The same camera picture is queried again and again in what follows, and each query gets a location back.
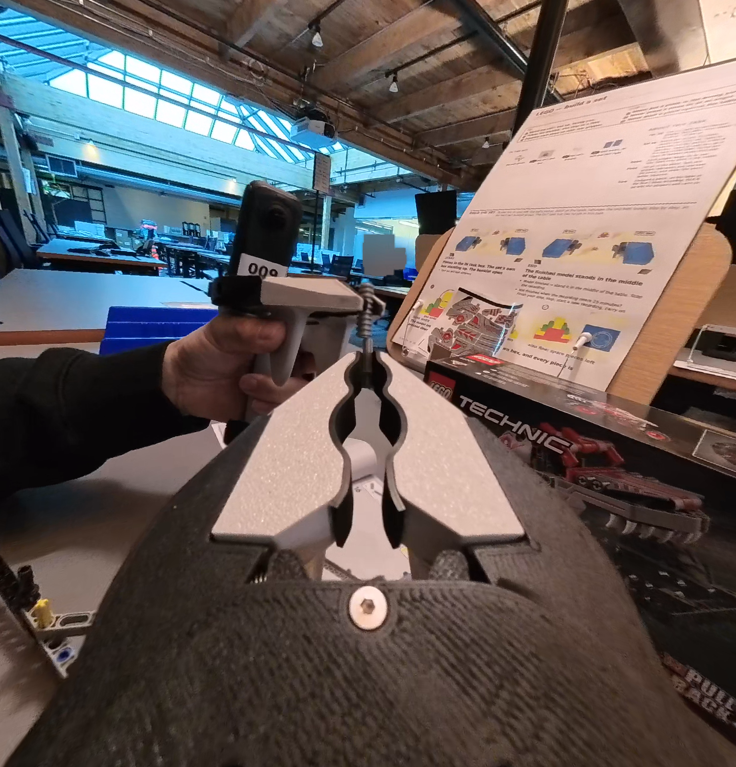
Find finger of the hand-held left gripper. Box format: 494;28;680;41
261;278;369;297
261;290;386;318

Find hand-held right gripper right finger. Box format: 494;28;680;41
373;352;527;550

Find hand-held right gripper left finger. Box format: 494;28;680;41
210;352;365;549

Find grey toy shock absorber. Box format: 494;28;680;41
356;283;386;360

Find person's left hand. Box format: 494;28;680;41
161;312;318;421

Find small sign on pole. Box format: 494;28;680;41
312;154;334;270

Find ceiling projector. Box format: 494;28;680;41
289;113;340;149

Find black monitor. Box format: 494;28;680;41
414;190;459;236

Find blue storage bin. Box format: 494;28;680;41
99;304;220;356

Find sticker sheet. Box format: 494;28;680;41
427;286;523;360

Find black toy set box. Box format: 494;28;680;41
424;349;736;753

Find white table with wood edge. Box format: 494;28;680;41
0;268;218;348

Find clear acrylic stand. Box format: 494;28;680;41
672;322;736;380

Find partly built toy chassis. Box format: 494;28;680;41
0;541;98;681

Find instruction poster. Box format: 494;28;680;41
457;59;736;393

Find black pillar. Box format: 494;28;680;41
511;0;570;140

